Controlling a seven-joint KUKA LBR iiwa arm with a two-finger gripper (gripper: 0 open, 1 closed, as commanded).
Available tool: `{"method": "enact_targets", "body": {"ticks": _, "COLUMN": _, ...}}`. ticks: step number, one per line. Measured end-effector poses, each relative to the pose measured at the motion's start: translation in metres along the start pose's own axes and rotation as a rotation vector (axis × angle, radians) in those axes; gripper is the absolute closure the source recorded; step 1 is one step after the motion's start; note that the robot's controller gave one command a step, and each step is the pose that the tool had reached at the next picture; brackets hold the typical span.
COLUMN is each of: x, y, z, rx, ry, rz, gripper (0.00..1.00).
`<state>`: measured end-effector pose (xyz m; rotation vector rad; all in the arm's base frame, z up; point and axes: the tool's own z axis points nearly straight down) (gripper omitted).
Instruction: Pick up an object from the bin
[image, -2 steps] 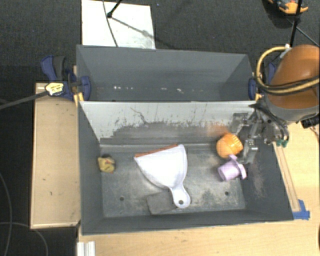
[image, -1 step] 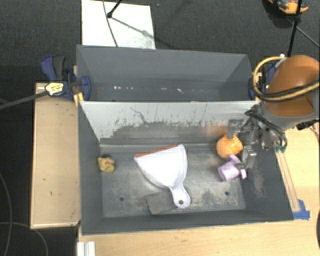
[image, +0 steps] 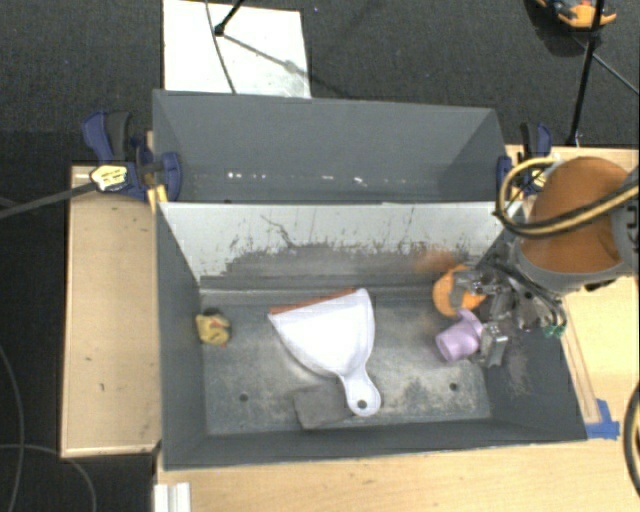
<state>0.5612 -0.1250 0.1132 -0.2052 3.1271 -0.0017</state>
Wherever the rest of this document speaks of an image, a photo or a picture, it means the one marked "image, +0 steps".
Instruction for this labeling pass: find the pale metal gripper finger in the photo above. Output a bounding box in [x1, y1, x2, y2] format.
[477, 322, 510, 370]
[448, 272, 485, 310]

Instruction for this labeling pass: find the orange fruit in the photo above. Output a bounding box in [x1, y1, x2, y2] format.
[431, 264, 487, 319]

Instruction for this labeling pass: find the purple plastic cup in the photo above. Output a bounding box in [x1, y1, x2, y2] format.
[434, 308, 485, 363]

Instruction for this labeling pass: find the white plastic dustpan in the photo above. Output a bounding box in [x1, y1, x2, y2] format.
[267, 287, 383, 418]

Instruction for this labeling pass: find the dark grey flat block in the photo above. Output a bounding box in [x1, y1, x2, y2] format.
[292, 387, 354, 431]

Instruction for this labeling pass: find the grey metal bin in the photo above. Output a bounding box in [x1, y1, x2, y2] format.
[151, 89, 590, 471]

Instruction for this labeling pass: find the yellow toy duck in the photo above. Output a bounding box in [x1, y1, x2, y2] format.
[194, 308, 233, 348]

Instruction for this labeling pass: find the pale wood board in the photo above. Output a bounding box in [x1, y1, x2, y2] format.
[59, 164, 164, 459]

